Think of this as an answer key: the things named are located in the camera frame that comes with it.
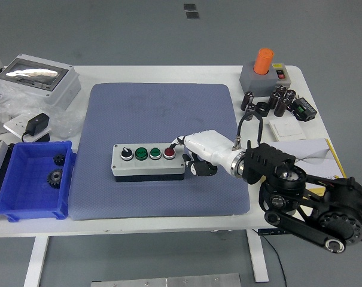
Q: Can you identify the grey block holder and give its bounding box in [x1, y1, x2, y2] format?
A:
[239, 61, 279, 97]

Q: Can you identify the clear plastic bag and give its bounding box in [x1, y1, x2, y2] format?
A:
[0, 86, 83, 139]

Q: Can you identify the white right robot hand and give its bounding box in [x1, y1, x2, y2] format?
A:
[168, 129, 239, 178]

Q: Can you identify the white wall socket plate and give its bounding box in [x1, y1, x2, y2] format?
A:
[3, 114, 52, 139]

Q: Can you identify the grey enclosure with clear window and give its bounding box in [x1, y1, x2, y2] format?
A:
[0, 53, 82, 111]

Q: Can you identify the white wall switch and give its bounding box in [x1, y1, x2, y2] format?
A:
[269, 118, 307, 142]

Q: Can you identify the black module with green terminal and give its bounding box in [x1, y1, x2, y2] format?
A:
[290, 97, 318, 123]

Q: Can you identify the black power adapter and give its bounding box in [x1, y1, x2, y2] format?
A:
[21, 112, 51, 143]

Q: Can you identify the black floor cable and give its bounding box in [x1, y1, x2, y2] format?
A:
[252, 229, 288, 287]

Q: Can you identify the white table leg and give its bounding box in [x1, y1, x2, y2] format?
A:
[247, 230, 270, 283]
[23, 236, 50, 287]

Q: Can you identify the grey red-black switch box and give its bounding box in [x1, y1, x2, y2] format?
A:
[272, 62, 292, 89]

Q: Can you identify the large black bevel gear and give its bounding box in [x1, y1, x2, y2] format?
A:
[46, 168, 64, 190]

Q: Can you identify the blue-grey table mat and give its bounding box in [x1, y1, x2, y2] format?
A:
[68, 83, 250, 221]

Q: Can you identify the grey metal plate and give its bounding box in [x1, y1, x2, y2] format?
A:
[90, 272, 241, 287]

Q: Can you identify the black ring nut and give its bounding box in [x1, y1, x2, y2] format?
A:
[255, 102, 270, 118]

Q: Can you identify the blue plastic bin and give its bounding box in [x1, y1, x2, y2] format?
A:
[0, 140, 77, 222]

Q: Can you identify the orange cylinder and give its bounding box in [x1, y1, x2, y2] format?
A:
[253, 48, 275, 75]

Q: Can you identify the white and yellow cardboard box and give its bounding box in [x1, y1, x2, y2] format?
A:
[269, 138, 348, 200]

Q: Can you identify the grey four-button control box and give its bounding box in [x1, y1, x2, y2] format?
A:
[111, 142, 187, 183]

